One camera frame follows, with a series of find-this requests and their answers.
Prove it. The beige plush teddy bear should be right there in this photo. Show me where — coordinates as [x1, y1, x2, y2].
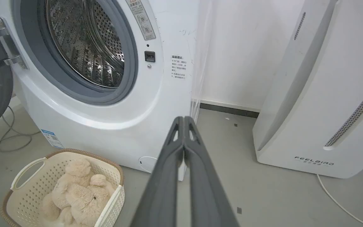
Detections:
[39, 158, 116, 227]

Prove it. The grey floor cable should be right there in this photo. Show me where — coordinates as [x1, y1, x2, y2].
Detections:
[0, 106, 41, 212]

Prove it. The white front-load washing machine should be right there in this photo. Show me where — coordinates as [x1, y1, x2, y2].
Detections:
[0, 0, 215, 181]

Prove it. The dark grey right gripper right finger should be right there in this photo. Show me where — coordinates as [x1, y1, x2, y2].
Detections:
[183, 116, 240, 227]

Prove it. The cream perforated laundry basket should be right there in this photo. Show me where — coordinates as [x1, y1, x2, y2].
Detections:
[1, 148, 125, 227]

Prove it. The white air purifier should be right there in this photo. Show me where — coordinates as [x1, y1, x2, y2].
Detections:
[252, 0, 363, 179]

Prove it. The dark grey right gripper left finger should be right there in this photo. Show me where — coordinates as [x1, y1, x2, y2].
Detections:
[129, 116, 185, 227]

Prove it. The white power cable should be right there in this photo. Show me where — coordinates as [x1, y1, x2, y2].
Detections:
[316, 158, 363, 227]

